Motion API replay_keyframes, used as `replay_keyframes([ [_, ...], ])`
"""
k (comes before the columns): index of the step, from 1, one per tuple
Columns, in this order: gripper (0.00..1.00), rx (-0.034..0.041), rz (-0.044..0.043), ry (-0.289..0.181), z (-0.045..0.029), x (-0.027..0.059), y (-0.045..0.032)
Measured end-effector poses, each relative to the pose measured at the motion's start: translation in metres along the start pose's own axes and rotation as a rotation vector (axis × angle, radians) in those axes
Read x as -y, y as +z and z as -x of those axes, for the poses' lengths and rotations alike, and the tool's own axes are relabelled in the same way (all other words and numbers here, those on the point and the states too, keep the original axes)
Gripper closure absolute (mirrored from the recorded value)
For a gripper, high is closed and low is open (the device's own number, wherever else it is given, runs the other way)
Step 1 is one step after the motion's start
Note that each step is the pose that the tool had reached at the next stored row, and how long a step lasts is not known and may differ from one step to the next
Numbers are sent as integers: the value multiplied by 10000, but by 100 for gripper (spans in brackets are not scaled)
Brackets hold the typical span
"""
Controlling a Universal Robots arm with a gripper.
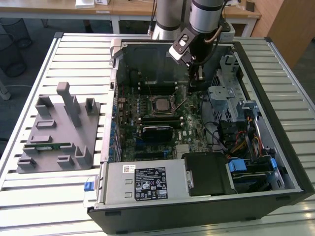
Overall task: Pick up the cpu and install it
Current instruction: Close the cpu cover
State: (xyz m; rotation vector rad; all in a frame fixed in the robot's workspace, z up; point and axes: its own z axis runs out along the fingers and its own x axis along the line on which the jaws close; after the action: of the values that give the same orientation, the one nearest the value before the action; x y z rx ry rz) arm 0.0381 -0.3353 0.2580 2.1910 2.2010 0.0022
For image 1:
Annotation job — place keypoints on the blue disk carrier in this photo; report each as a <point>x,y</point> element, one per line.
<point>237,167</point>

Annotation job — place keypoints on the green motherboard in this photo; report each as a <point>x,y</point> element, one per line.
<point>194,123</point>

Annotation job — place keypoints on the blue case latch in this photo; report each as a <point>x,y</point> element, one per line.
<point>89,186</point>

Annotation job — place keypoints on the white box with label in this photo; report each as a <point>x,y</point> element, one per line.
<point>101,2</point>

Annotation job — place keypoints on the black graphics card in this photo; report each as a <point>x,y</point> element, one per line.
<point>157,134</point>

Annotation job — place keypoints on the white rimmed black wrist camera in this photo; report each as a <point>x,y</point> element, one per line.
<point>182,44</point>

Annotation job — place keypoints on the green RAM stick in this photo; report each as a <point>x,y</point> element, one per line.
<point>59,145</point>

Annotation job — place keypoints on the wooden cabinet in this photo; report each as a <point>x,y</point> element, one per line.
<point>292,29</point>

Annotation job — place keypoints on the small brown box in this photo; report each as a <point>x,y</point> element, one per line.
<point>250,7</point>

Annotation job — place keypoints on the silver finned heatsink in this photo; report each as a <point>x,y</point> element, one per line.
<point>183,148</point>

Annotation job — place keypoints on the grey box wrist camera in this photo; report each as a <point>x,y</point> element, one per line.
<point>226,34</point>

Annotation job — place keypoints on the silver power supply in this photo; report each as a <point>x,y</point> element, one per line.
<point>172,186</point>

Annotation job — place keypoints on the silver drive cage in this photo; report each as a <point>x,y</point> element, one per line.
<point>219,98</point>

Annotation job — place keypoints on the CPU socket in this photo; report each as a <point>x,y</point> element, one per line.
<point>160,113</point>

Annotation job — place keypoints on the black PC case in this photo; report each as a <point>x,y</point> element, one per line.
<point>172,221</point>

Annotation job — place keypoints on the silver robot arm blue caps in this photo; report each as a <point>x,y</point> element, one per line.
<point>169,14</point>

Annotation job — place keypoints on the grey parts rack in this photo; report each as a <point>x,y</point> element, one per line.
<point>64,137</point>

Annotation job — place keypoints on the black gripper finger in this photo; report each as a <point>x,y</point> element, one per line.
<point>200,73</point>
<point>192,76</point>

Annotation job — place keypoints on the wooden desk white frame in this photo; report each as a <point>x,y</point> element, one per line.
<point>49,11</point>
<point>246,13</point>

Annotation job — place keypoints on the silver CPU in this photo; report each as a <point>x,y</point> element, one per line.
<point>162,103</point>

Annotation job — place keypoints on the grey desk leg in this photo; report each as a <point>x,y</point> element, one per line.
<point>5,91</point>

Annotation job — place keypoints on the black expansion slot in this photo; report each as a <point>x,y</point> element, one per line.
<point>147,155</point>

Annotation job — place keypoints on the plain white box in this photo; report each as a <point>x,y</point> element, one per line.
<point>85,3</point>

